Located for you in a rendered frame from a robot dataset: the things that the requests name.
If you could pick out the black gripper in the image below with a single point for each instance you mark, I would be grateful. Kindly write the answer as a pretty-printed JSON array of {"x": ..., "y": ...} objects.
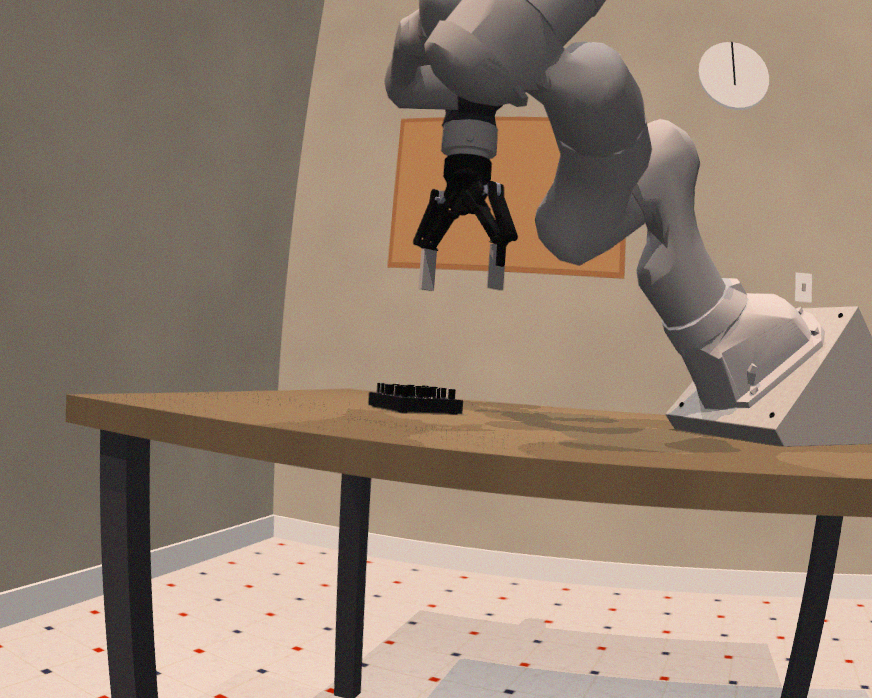
[{"x": 467, "y": 177}]

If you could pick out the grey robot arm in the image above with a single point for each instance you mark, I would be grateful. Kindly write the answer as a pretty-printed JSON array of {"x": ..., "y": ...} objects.
[{"x": 736, "y": 346}]

